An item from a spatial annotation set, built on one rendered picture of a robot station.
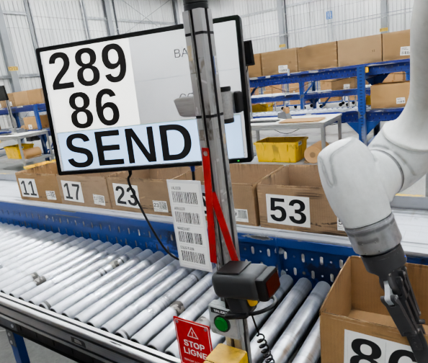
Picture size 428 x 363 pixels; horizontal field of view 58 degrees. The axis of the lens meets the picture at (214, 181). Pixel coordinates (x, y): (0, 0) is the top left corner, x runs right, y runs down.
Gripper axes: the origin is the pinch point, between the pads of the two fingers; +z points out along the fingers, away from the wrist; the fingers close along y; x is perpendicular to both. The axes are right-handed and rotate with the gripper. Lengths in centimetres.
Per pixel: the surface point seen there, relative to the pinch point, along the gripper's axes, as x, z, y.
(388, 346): -5.7, -0.3, 0.8
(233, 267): -21.2, -27.7, 15.7
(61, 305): -108, -23, 5
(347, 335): -12.8, -3.3, 1.1
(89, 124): -48, -67, 11
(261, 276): -15.3, -25.5, 17.0
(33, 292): -126, -30, 4
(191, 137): -28, -54, 3
